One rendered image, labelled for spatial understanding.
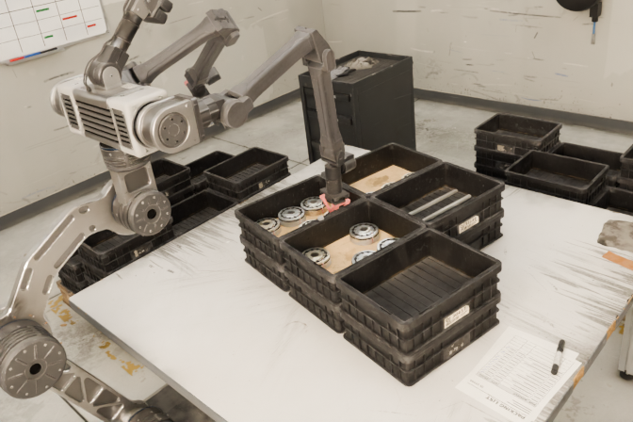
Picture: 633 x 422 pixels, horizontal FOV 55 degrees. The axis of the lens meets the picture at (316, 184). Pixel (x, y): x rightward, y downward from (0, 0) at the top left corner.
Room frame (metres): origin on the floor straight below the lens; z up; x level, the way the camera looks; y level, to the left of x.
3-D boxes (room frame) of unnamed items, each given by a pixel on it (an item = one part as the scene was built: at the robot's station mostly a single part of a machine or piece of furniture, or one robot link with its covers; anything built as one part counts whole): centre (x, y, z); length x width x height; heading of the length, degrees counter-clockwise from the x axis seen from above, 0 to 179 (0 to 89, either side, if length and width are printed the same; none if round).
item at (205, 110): (1.56, 0.29, 1.45); 0.09 x 0.08 x 0.12; 44
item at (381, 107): (3.76, -0.34, 0.45); 0.60 x 0.45 x 0.90; 134
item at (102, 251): (2.58, 0.96, 0.37); 0.40 x 0.30 x 0.45; 134
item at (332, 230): (1.70, -0.10, 0.87); 0.40 x 0.30 x 0.11; 123
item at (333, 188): (1.95, -0.06, 0.98); 0.10 x 0.07 x 0.07; 29
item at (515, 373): (1.23, -0.49, 0.70); 0.33 x 0.23 x 0.01; 134
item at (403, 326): (1.45, -0.26, 0.92); 0.40 x 0.30 x 0.02; 123
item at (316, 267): (1.70, -0.10, 0.92); 0.40 x 0.30 x 0.02; 123
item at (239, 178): (3.14, 0.38, 0.37); 0.40 x 0.30 x 0.45; 134
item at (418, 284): (1.45, -0.26, 0.87); 0.40 x 0.30 x 0.11; 123
